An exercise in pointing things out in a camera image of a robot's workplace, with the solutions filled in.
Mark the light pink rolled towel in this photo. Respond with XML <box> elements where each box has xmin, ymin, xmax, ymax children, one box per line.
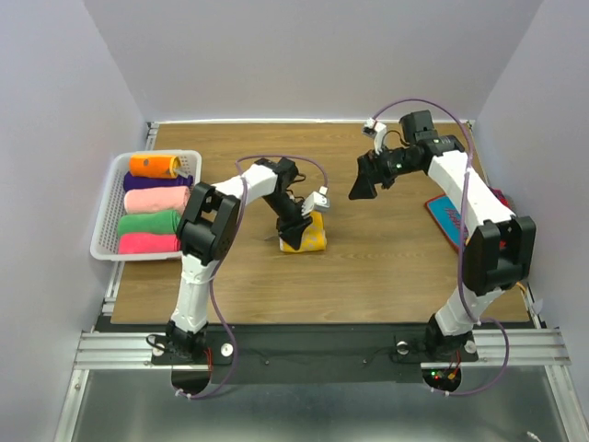
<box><xmin>123</xmin><ymin>186</ymin><xmax>190</xmax><ymax>215</ymax></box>

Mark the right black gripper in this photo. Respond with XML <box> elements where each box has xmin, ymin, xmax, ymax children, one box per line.
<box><xmin>347</xmin><ymin>141</ymin><xmax>420</xmax><ymax>200</ymax></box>

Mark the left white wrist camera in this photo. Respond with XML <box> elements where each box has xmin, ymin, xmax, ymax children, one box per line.
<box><xmin>301</xmin><ymin>186</ymin><xmax>330</xmax><ymax>216</ymax></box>

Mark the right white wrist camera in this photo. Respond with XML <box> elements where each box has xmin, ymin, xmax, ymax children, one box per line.
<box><xmin>362</xmin><ymin>118</ymin><xmax>387</xmax><ymax>156</ymax></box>

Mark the hot pink rolled towel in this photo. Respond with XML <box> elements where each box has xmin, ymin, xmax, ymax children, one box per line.
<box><xmin>118</xmin><ymin>232</ymin><xmax>180</xmax><ymax>254</ymax></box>

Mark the purple rolled towel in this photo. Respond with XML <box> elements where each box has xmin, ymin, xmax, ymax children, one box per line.
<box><xmin>122</xmin><ymin>172</ymin><xmax>194</xmax><ymax>192</ymax></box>

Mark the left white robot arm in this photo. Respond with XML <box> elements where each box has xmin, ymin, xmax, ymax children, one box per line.
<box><xmin>152</xmin><ymin>156</ymin><xmax>329</xmax><ymax>363</ymax></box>

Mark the white plastic basket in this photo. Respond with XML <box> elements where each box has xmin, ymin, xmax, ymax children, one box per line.
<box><xmin>90</xmin><ymin>149</ymin><xmax>202</xmax><ymax>262</ymax></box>

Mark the grey orange-trimmed towel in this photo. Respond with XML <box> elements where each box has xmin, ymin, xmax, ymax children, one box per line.
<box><xmin>515</xmin><ymin>281</ymin><xmax>528</xmax><ymax>296</ymax></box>

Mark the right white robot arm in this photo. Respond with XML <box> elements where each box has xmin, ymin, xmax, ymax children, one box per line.
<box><xmin>349</xmin><ymin>110</ymin><xmax>537</xmax><ymax>359</ymax></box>

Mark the teal red-trimmed towel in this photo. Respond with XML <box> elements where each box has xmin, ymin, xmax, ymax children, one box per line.
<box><xmin>424</xmin><ymin>194</ymin><xmax>461</xmax><ymax>251</ymax></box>

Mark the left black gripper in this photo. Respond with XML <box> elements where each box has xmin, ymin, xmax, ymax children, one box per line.
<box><xmin>261</xmin><ymin>192</ymin><xmax>312</xmax><ymax>251</ymax></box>

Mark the yellow patterned towel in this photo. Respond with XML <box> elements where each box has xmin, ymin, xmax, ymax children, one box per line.
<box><xmin>268</xmin><ymin>212</ymin><xmax>328</xmax><ymax>253</ymax></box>

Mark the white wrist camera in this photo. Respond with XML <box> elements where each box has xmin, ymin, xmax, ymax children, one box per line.
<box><xmin>301</xmin><ymin>186</ymin><xmax>330</xmax><ymax>216</ymax></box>
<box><xmin>362</xmin><ymin>118</ymin><xmax>387</xmax><ymax>156</ymax></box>

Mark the aluminium frame rail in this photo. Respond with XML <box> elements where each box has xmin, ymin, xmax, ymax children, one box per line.
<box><xmin>74</xmin><ymin>332</ymin><xmax>152</xmax><ymax>370</ymax></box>

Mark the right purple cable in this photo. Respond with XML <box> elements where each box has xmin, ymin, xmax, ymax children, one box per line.
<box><xmin>375</xmin><ymin>97</ymin><xmax>511</xmax><ymax>398</ymax></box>

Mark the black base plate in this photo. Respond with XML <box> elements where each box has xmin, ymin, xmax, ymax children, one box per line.
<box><xmin>146</xmin><ymin>323</ymin><xmax>479</xmax><ymax>391</ymax></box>

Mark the red blue patterned towel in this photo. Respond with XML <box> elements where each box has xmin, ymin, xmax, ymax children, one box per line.
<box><xmin>491</xmin><ymin>188</ymin><xmax>514</xmax><ymax>212</ymax></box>

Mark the green rolled towel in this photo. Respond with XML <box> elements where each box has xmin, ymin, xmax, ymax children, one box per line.
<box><xmin>117</xmin><ymin>210</ymin><xmax>181</xmax><ymax>237</ymax></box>

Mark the orange rolled towel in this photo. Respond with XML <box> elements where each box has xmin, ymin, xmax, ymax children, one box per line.
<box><xmin>128</xmin><ymin>154</ymin><xmax>181</xmax><ymax>180</ymax></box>

